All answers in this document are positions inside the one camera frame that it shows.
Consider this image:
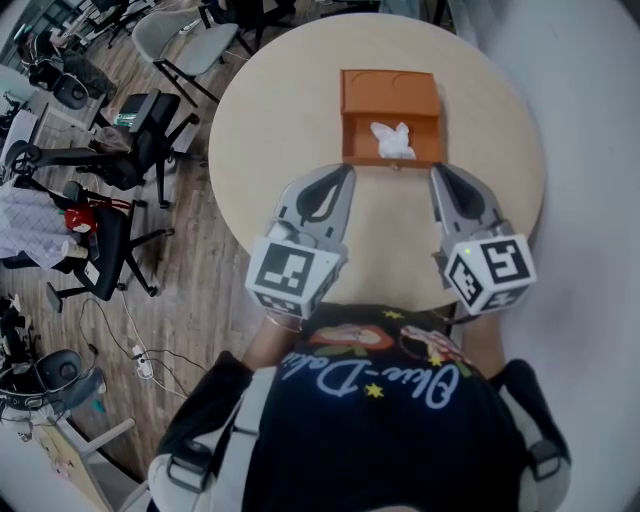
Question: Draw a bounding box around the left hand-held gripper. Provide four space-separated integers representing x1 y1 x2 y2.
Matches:
244 163 356 321

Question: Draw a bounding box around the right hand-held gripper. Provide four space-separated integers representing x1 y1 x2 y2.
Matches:
429 164 537 316

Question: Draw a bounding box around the white tissue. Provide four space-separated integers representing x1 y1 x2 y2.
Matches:
369 121 417 161

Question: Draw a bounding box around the orange wooden drawer box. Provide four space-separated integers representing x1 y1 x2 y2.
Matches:
340 68 447 170

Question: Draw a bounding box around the person's left forearm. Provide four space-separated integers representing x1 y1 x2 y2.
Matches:
242 312 304 371

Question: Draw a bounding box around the person's right forearm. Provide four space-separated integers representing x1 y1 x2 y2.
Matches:
459 312 509 379

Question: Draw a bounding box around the grey shell chair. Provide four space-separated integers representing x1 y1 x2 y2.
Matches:
132 9 241 106

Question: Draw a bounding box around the white power strip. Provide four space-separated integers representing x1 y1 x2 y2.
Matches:
130 344 154 380

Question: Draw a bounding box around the red plush toy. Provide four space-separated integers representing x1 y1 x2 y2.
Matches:
64 207 99 234

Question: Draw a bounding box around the reclined black office chair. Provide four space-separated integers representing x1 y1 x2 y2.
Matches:
4 139 141 191

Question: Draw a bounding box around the person's black printed shirt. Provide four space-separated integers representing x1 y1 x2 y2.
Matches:
159 302 571 512

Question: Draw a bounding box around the white checked cloth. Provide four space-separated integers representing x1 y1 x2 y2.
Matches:
0 182 76 271

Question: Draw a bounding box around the black round-backed office chair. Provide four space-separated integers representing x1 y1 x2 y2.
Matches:
0 348 86 409

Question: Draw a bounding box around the thin gold bracelet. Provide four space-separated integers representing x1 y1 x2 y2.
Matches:
264 314 304 335

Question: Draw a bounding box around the white shoulder strap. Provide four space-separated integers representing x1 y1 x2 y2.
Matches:
497 387 571 512
147 367 279 512

